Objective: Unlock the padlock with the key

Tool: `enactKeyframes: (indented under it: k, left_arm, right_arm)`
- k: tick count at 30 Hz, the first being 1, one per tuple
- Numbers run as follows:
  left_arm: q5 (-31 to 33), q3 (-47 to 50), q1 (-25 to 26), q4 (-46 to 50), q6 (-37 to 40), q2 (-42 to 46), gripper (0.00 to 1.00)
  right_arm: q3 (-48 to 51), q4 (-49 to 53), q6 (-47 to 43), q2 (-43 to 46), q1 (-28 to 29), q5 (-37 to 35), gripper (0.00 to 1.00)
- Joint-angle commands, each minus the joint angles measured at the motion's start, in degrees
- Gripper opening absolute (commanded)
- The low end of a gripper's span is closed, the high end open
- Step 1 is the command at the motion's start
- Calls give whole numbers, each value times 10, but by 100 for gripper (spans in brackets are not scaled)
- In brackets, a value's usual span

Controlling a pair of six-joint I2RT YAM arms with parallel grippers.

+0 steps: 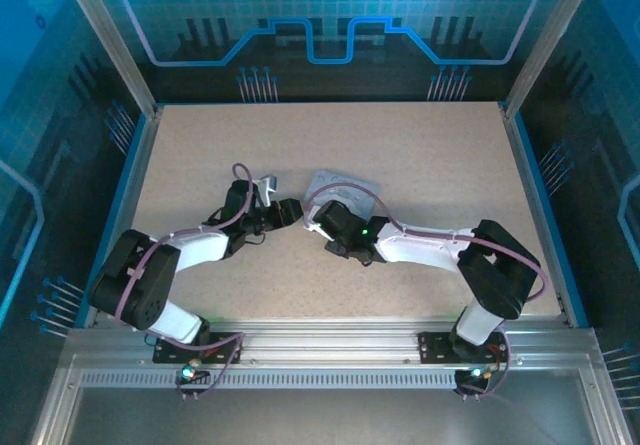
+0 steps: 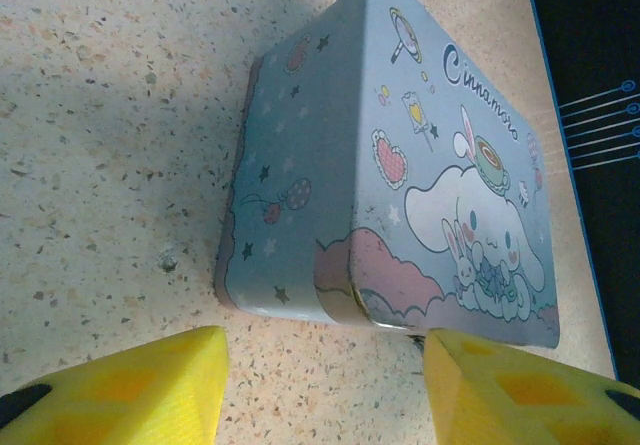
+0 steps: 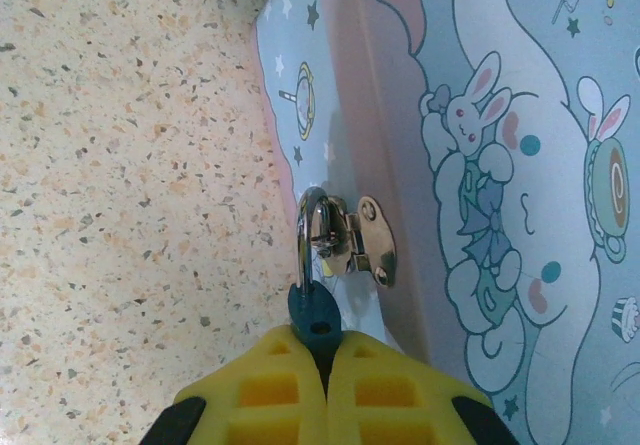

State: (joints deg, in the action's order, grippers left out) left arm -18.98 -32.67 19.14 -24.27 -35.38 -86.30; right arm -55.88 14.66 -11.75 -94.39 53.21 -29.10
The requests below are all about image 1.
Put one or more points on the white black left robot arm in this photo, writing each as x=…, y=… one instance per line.
x=200, y=247

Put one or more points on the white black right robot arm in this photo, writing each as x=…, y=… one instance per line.
x=420, y=250

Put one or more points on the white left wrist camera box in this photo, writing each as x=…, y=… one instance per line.
x=267, y=190

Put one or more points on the aluminium blue left side rail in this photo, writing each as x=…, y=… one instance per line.
x=125, y=190

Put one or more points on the aluminium blue rail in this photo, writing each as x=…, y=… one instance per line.
x=540, y=205
x=125, y=190

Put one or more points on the aluminium mounting rail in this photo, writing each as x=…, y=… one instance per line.
x=330, y=345

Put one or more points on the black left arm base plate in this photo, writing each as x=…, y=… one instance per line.
x=225, y=347

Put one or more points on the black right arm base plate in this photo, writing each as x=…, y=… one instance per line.
x=435, y=347

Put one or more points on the aluminium blue right side rail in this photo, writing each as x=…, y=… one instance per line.
x=540, y=205

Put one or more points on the aluminium left frame post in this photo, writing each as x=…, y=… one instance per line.
x=107, y=40

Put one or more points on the aluminium frame post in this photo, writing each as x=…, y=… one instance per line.
x=107, y=40
x=550, y=40

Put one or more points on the aluminium right frame post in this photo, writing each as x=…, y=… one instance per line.
x=550, y=40

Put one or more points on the aluminium lower frame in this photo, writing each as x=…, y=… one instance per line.
x=600, y=405

